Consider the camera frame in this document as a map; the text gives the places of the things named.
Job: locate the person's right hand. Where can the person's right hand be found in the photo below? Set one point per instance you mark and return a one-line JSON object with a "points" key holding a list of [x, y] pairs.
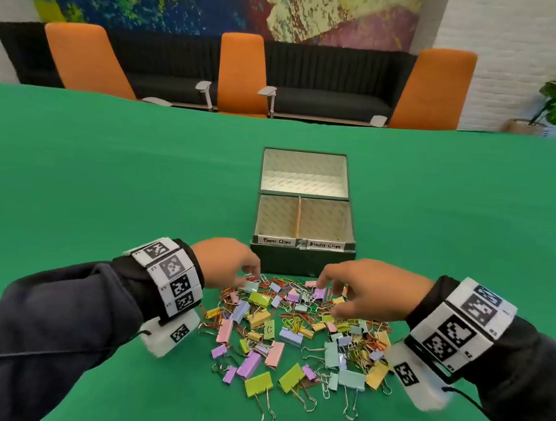
{"points": [[378, 288]]}

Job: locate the person's left hand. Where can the person's left hand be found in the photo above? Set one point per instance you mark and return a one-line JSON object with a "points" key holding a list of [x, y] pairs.
{"points": [[221, 261]]}

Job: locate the dark green divided box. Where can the dark green divided box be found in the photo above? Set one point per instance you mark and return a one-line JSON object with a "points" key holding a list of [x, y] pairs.
{"points": [[302, 264]]}

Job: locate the person's right forearm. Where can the person's right forearm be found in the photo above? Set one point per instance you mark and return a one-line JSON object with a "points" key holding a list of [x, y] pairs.
{"points": [[530, 389]]}

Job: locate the person's left forearm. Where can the person's left forearm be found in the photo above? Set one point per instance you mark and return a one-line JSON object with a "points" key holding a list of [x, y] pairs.
{"points": [[51, 323]]}

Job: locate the left wrist marker band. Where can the left wrist marker band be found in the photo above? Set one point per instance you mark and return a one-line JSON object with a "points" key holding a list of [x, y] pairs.
{"points": [[173, 276]]}

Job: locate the wrist marker band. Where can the wrist marker band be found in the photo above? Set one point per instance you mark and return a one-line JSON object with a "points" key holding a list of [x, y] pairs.
{"points": [[173, 276], [462, 328]]}

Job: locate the right wrist marker band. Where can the right wrist marker band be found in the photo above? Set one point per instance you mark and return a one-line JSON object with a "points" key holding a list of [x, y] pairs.
{"points": [[462, 328]]}

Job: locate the green table cloth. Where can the green table cloth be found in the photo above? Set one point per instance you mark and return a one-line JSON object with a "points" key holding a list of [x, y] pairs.
{"points": [[66, 173]]}

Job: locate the black bench sofa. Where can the black bench sofa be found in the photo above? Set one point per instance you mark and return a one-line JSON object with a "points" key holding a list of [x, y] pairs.
{"points": [[330, 76]]}

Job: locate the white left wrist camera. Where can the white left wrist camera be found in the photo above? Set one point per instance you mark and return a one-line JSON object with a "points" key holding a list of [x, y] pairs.
{"points": [[168, 337]]}

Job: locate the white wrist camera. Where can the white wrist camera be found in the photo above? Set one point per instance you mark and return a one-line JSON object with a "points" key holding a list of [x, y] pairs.
{"points": [[414, 378], [168, 337]]}

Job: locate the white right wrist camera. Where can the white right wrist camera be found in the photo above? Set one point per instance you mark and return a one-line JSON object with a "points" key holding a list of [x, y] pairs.
{"points": [[414, 378]]}

